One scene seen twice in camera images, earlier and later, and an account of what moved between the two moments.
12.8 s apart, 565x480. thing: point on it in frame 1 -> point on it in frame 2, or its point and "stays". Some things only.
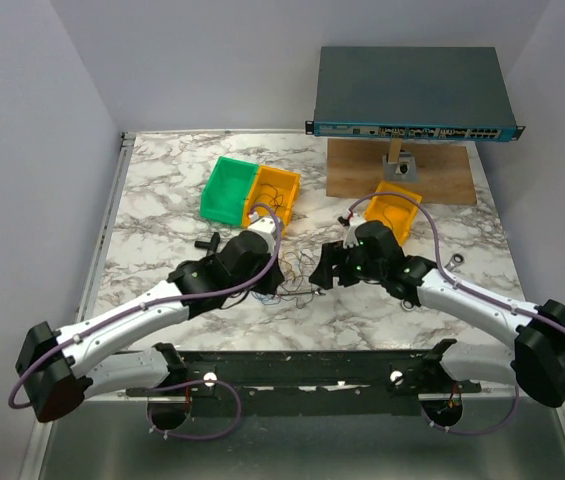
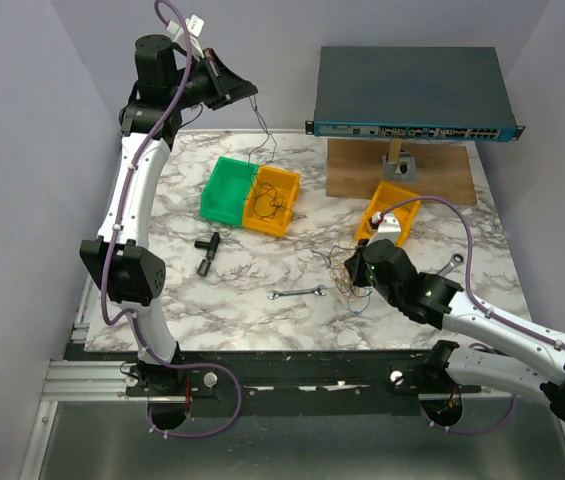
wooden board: x=445 y=170 stays
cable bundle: x=296 y=288 -> x=356 y=298
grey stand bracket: x=403 y=170 stays
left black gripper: x=273 y=281 -> x=224 y=85
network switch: x=412 y=93 stays
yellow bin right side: x=395 y=207 stays
